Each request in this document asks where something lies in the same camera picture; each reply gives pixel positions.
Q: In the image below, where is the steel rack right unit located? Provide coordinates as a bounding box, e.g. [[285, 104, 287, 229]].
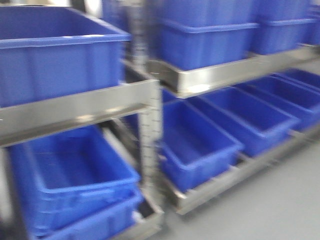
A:
[[147, 45, 320, 215]]

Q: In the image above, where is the blue bin bottom left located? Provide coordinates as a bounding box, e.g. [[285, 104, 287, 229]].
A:
[[29, 190, 144, 240]]

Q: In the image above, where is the blue bin upper left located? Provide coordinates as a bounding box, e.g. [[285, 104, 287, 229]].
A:
[[0, 5, 131, 108]]

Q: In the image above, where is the blue bin upper middle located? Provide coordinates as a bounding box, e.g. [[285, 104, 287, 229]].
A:
[[155, 0, 258, 70]]

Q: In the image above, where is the blue bin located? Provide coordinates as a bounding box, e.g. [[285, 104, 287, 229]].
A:
[[159, 101, 244, 193], [7, 125, 140, 237], [0, 5, 131, 108], [187, 87, 299, 157], [250, 0, 316, 55], [29, 190, 144, 240], [236, 74, 320, 131], [155, 0, 258, 70]]

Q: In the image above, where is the steel rack left unit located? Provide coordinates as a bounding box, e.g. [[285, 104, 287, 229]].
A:
[[0, 0, 166, 240]]

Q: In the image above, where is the blue bin lower left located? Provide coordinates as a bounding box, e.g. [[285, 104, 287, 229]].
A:
[[7, 125, 140, 237]]

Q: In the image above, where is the blue bin upper right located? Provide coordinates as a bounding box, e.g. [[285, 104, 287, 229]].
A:
[[250, 0, 316, 55]]

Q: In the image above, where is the blue bin lower middle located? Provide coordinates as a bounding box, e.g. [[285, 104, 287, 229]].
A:
[[159, 101, 244, 193]]

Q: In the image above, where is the steel rack unit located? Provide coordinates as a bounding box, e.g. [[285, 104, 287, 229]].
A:
[[147, 45, 320, 215], [0, 0, 166, 240]]

